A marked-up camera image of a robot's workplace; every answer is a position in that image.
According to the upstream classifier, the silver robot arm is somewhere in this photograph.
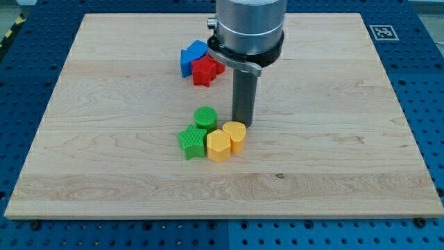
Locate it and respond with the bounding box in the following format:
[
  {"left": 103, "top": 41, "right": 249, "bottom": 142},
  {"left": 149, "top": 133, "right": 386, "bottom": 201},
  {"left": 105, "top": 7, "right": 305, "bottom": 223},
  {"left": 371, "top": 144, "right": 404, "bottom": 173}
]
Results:
[{"left": 207, "top": 0, "right": 287, "bottom": 55}]

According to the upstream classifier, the green circle block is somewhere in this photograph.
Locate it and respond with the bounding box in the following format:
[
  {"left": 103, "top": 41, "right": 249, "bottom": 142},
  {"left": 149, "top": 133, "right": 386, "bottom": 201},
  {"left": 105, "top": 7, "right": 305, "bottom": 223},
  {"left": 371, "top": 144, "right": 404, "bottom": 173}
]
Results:
[{"left": 194, "top": 106, "right": 217, "bottom": 133}]

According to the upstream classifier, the green star block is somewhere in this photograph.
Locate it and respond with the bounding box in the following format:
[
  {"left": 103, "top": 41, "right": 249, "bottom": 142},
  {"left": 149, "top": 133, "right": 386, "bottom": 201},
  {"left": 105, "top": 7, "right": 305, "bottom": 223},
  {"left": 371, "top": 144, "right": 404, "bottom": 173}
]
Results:
[{"left": 177, "top": 124, "right": 207, "bottom": 160}]

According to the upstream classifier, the red block behind star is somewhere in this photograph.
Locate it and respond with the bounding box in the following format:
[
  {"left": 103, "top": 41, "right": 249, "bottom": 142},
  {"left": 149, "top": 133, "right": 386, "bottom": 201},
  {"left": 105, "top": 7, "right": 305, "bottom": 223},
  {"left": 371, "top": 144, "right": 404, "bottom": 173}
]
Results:
[{"left": 205, "top": 52, "right": 225, "bottom": 74}]

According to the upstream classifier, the yellow heart block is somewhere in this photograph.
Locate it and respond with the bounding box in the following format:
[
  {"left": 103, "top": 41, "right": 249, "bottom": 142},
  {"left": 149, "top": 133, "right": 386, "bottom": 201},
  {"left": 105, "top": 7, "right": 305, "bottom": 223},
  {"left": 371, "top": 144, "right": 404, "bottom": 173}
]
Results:
[{"left": 222, "top": 122, "right": 246, "bottom": 153}]

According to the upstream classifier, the yellow hexagon block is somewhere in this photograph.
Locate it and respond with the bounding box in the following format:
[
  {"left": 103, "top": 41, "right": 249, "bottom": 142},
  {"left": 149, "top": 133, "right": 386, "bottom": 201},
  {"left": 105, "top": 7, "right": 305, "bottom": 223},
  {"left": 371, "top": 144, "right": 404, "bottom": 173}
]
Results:
[{"left": 207, "top": 129, "right": 231, "bottom": 163}]

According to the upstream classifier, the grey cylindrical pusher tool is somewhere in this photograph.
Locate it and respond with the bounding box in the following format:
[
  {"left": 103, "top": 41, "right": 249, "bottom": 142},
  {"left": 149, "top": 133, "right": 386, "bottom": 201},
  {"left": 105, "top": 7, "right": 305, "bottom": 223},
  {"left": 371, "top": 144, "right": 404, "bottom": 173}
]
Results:
[{"left": 232, "top": 69, "right": 258, "bottom": 128}]

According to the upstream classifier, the blue cube block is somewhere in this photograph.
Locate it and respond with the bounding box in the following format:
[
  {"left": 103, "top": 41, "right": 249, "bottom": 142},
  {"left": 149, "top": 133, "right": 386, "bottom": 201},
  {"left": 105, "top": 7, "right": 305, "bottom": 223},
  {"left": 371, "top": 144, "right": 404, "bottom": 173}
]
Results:
[{"left": 180, "top": 50, "right": 200, "bottom": 78}]

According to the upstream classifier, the black mounting flange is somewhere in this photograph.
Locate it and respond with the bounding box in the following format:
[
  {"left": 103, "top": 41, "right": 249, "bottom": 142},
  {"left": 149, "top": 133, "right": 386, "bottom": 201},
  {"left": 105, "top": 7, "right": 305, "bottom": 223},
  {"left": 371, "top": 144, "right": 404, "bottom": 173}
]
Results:
[{"left": 207, "top": 32, "right": 284, "bottom": 77}]

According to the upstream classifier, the blue pentagon block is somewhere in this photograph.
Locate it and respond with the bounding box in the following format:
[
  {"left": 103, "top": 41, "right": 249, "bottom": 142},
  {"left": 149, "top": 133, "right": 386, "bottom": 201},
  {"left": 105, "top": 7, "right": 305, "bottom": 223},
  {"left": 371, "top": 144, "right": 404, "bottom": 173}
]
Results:
[{"left": 187, "top": 40, "right": 208, "bottom": 58}]

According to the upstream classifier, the wooden board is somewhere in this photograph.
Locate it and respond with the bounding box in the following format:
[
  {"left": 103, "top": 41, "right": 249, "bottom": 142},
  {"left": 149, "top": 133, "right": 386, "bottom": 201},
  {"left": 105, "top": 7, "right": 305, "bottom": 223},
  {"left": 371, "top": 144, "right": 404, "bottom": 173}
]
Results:
[{"left": 5, "top": 13, "right": 443, "bottom": 220}]

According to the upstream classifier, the white fiducial marker tag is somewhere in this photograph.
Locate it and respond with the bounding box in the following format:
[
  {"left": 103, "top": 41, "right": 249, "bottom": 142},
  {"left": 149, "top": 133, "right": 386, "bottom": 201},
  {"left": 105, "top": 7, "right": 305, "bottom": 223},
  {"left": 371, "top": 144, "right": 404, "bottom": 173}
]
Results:
[{"left": 370, "top": 24, "right": 399, "bottom": 41}]

